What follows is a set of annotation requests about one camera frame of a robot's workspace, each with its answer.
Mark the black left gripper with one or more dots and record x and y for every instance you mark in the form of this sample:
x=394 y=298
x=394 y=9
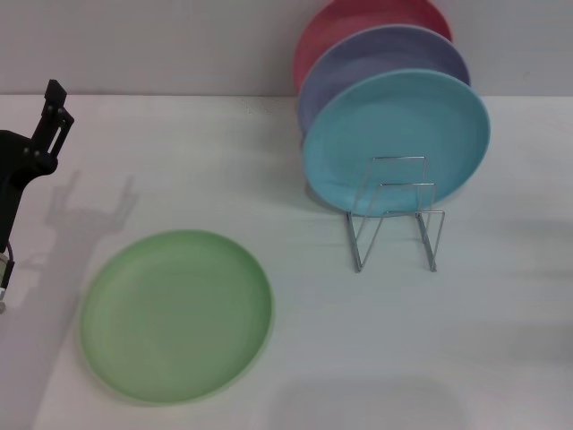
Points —
x=18 y=161

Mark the green round plate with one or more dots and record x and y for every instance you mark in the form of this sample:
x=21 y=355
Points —
x=177 y=313

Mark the red round plate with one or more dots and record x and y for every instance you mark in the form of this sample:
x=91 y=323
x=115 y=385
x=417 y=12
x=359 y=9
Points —
x=331 y=31

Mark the purple round plate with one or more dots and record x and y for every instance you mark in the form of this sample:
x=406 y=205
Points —
x=358 y=62

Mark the light blue round plate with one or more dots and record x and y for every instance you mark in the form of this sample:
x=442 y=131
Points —
x=394 y=121

